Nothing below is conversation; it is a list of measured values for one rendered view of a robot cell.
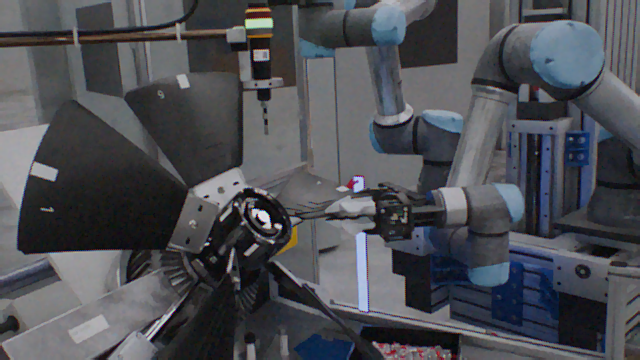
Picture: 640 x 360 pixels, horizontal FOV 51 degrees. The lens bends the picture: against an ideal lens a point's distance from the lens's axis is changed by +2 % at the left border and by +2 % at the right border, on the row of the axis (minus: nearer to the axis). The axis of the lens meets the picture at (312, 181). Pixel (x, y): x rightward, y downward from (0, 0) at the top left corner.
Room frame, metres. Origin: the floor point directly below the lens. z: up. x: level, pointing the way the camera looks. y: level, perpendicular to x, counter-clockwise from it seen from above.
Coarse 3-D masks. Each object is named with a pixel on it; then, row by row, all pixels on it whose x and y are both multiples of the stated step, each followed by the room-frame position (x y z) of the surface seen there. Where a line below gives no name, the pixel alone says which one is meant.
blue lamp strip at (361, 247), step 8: (360, 184) 1.43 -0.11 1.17; (360, 240) 1.44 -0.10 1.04; (360, 248) 1.44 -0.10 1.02; (360, 256) 1.44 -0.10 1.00; (360, 264) 1.44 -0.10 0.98; (360, 272) 1.44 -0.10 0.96; (360, 280) 1.44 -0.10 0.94; (360, 288) 1.44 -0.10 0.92; (360, 296) 1.44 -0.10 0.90; (360, 304) 1.44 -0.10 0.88
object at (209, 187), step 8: (216, 176) 1.13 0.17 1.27; (224, 176) 1.13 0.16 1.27; (232, 176) 1.13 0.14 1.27; (240, 176) 1.13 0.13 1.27; (200, 184) 1.13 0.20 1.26; (208, 184) 1.13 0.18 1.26; (216, 184) 1.12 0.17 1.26; (224, 184) 1.12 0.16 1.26; (232, 184) 1.12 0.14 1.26; (240, 184) 1.12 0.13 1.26; (200, 192) 1.12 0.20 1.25; (208, 192) 1.12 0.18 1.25; (216, 192) 1.11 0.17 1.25; (224, 192) 1.11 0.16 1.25; (232, 192) 1.11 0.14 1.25; (216, 200) 1.11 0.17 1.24; (224, 200) 1.10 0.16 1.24
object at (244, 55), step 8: (232, 32) 1.12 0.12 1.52; (240, 32) 1.13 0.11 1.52; (232, 40) 1.12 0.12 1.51; (240, 40) 1.13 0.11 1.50; (232, 48) 1.12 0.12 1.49; (240, 48) 1.12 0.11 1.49; (248, 48) 1.12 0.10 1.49; (240, 56) 1.13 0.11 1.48; (248, 56) 1.13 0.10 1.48; (240, 64) 1.13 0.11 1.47; (248, 64) 1.13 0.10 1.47; (240, 72) 1.13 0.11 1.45; (248, 72) 1.13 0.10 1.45; (248, 80) 1.13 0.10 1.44; (256, 80) 1.12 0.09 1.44; (264, 80) 1.11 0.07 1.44; (272, 80) 1.11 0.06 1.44; (280, 80) 1.13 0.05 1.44
